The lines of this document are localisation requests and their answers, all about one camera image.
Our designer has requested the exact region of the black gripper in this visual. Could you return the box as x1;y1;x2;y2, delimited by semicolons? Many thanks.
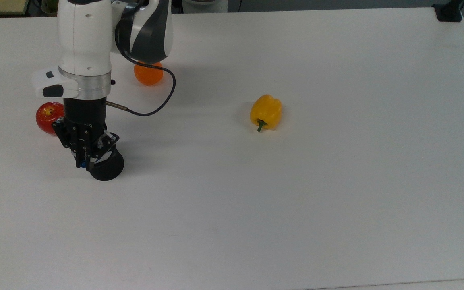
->
52;98;120;170

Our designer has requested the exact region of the black mesh pen cup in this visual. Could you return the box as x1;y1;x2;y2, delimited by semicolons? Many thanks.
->
89;147;125;181

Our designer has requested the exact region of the red apple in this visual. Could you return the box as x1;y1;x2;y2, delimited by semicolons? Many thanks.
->
36;101;66;136

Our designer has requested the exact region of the orange fruit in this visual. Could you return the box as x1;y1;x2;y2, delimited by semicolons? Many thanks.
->
134;61;164;87

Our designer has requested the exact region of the yellow bell pepper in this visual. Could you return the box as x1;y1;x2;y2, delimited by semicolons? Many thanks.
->
250;94;283;133

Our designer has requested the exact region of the white table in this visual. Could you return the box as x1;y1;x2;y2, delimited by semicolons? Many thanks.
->
309;278;464;290

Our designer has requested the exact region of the black table clamp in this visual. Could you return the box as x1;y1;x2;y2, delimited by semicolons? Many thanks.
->
433;0;464;23

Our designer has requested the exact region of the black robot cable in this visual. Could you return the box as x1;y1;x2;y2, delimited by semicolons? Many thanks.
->
105;0;177;117

